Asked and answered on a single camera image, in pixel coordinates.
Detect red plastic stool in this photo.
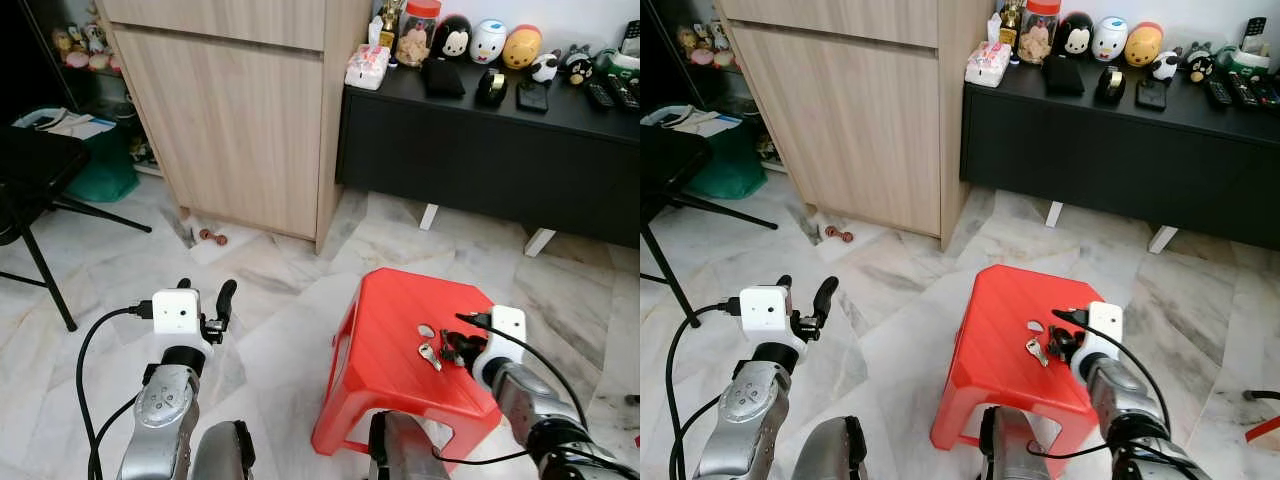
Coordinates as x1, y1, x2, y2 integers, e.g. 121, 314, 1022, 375
930, 264, 1137, 480
311, 268, 523, 472

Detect silver right robot leg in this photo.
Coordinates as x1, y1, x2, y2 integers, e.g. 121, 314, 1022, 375
367, 409, 453, 480
978, 404, 1067, 480

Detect green bag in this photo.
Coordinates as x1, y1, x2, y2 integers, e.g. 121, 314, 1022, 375
40, 120, 142, 204
690, 118, 768, 200

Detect black folding chair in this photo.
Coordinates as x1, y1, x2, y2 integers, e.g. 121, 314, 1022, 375
0, 125, 154, 333
640, 124, 780, 330

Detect light wooden cabinet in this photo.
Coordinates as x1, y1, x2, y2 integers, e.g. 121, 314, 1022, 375
717, 0, 992, 250
96, 0, 374, 254

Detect black low sideboard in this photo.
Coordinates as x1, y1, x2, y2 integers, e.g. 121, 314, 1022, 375
960, 55, 1280, 255
336, 55, 641, 258

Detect white papers pile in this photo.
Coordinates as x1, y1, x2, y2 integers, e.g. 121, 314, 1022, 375
641, 104, 747, 139
12, 107, 119, 140

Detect dark shelf with figurines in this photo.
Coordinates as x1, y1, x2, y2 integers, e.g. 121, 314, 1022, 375
640, 0, 781, 173
18, 0, 163, 179

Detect black tape dispenser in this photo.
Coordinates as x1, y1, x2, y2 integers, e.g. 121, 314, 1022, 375
1094, 65, 1128, 106
474, 67, 509, 109

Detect black wallet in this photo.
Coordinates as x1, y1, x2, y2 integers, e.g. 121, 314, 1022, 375
1041, 55, 1087, 98
420, 57, 468, 100

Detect pink white tissue pack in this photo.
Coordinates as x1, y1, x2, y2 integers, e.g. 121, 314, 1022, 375
964, 41, 1013, 88
344, 43, 392, 92

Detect black mouse plush toy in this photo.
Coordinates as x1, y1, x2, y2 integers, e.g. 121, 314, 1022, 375
1054, 11, 1095, 59
432, 14, 474, 64

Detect small black mouse figure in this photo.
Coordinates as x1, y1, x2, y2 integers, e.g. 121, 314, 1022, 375
562, 44, 597, 87
1184, 42, 1218, 85

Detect white duck plush toy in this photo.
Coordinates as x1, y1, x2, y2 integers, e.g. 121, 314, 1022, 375
468, 19, 509, 66
1091, 16, 1130, 63

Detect yellow bear plush toy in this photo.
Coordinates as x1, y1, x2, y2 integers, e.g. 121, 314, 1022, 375
501, 24, 544, 71
1124, 22, 1166, 69

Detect red lid snack jar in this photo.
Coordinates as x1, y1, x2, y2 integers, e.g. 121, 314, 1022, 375
395, 0, 443, 70
1018, 0, 1063, 67

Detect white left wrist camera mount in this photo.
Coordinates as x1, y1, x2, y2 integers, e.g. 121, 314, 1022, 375
740, 287, 794, 335
152, 289, 202, 337

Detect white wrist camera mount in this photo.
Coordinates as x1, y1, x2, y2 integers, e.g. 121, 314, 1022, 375
472, 306, 528, 387
152, 289, 202, 337
1074, 301, 1124, 377
740, 287, 794, 335

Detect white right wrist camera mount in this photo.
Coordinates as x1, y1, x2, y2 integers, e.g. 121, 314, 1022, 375
1074, 301, 1124, 377
472, 306, 528, 387

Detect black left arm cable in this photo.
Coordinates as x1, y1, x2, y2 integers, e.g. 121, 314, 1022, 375
665, 300, 743, 480
76, 304, 154, 480

